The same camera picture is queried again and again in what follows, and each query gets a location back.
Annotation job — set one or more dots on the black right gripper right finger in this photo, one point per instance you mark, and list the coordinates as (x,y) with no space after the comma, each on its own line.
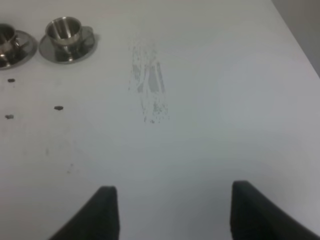
(254,217)

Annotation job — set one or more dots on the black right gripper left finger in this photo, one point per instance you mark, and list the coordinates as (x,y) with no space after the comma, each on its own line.
(98,219)

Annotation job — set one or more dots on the right stainless steel saucer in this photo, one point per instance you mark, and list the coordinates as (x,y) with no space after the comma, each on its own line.
(59,56)

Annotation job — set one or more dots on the stainless steel saucer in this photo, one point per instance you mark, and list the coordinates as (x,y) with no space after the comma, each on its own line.
(28,48)
(59,56)

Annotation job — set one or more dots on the left stainless steel saucer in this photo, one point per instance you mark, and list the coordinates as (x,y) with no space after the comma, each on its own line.
(28,48)

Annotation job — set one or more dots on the right stainless steel teacup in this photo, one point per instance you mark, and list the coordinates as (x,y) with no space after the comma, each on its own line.
(67,31)

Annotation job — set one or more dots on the stainless steel teacup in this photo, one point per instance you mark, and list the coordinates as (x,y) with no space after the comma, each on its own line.
(67,31)
(8,39)

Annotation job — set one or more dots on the left stainless steel teacup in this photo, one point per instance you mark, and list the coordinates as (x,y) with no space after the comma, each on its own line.
(8,39)

